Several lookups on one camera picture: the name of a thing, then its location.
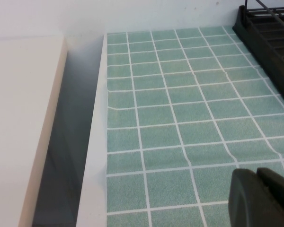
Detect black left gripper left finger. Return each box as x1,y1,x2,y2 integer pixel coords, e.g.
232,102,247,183
228,168,284,227

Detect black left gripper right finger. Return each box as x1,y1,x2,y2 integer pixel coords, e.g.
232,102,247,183
257,167,284,224

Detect green checked tablecloth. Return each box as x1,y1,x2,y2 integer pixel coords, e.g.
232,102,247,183
106,25,284,227

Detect white side table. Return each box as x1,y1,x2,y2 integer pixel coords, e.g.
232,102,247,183
0,35,69,227

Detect black wire dish rack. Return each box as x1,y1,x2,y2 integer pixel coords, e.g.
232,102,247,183
244,0,284,18

